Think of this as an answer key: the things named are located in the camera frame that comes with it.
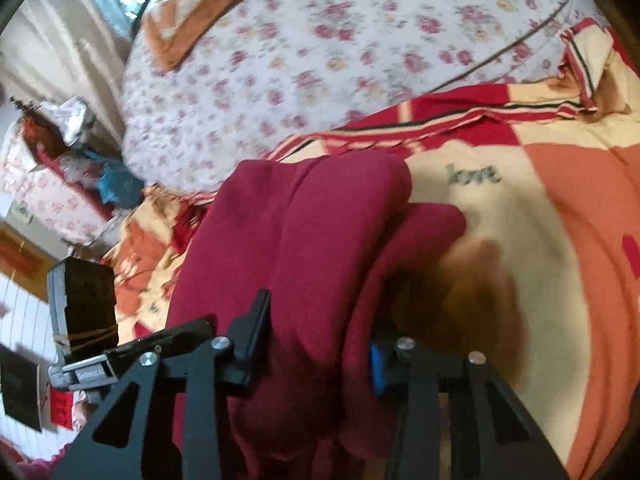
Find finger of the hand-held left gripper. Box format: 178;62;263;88
104;317;214;377

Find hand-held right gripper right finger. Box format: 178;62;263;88
369;330;571;480

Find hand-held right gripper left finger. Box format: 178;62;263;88
50;288;272;480

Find maroon knit garment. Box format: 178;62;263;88
165;151;468;480

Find dark flat board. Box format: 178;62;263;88
0;344;43;433

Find floral cloth covered furniture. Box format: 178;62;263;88
0;125;113;248

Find blue plastic bag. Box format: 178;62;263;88
95;157;147;208

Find silver foil bag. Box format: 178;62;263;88
42;96;97;147

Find red and yellow printed blanket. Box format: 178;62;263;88
100;17;640;480

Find beige curtain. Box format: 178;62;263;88
0;0;133;126

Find floral white quilt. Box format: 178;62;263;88
120;0;601;196

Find orange checkered plush blanket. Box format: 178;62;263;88
140;0;281;73

